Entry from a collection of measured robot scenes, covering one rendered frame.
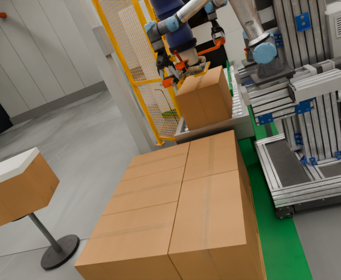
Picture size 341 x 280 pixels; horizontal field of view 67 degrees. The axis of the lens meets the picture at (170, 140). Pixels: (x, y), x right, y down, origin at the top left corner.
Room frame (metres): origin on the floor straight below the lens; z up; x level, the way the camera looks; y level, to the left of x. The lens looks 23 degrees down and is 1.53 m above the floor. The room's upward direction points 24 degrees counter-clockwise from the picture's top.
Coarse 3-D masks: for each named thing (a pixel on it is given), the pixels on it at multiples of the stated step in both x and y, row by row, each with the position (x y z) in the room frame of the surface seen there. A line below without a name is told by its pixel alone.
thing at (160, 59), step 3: (159, 54) 1.62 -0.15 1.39; (162, 54) 1.60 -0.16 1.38; (165, 54) 1.62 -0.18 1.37; (159, 57) 1.60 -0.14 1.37; (162, 57) 1.58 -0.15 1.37; (159, 60) 1.58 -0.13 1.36; (162, 60) 1.56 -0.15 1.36; (156, 63) 1.57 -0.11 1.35; (159, 63) 1.55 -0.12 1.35; (162, 63) 1.54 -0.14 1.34; (159, 66) 1.55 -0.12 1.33; (162, 66) 1.55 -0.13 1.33
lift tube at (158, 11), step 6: (150, 0) 2.17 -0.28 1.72; (156, 0) 2.10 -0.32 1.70; (162, 0) 2.08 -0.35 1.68; (168, 0) 2.07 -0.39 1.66; (174, 0) 2.09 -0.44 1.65; (180, 0) 2.12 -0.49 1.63; (156, 6) 2.12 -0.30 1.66; (162, 6) 2.09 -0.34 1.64; (168, 6) 2.08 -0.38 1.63; (174, 6) 2.07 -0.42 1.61; (156, 12) 2.16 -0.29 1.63; (162, 12) 2.09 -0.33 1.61
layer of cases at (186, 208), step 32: (160, 160) 2.01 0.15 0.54; (192, 160) 1.78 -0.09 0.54; (224, 160) 1.59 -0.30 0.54; (128, 192) 1.72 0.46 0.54; (160, 192) 1.54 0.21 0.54; (192, 192) 1.39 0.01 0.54; (224, 192) 1.25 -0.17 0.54; (128, 224) 1.35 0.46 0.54; (160, 224) 1.22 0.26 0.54; (192, 224) 1.11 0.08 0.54; (224, 224) 1.02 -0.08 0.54; (96, 256) 1.19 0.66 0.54; (128, 256) 1.09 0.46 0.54; (160, 256) 1.01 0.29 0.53; (192, 256) 0.95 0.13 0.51; (224, 256) 0.90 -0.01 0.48; (256, 256) 0.98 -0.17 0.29
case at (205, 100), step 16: (192, 80) 2.55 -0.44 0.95; (208, 80) 2.29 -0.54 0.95; (224, 80) 2.49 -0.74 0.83; (176, 96) 2.24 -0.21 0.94; (192, 96) 2.19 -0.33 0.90; (208, 96) 2.14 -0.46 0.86; (224, 96) 2.19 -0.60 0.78; (192, 112) 2.21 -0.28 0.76; (208, 112) 2.15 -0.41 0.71; (224, 112) 2.10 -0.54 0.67; (192, 128) 2.23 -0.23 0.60
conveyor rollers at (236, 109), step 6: (234, 78) 3.40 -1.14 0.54; (228, 84) 3.26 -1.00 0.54; (234, 84) 3.15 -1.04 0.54; (234, 90) 2.91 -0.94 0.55; (234, 96) 2.74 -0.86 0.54; (234, 102) 2.57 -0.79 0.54; (234, 108) 2.40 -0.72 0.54; (240, 108) 2.38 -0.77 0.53; (234, 114) 2.25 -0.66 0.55; (240, 114) 2.22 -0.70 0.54; (186, 126) 2.50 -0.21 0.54
